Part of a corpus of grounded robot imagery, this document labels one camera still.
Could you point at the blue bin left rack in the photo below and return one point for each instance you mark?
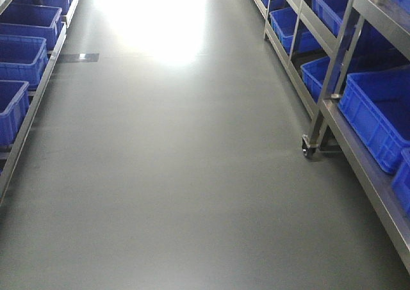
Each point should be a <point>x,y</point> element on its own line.
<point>23,58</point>

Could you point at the right steel shelf cart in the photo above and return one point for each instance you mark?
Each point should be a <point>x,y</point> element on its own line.
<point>388,193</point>

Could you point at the large blue bin on cart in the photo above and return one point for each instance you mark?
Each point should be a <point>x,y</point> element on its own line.
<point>376,105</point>

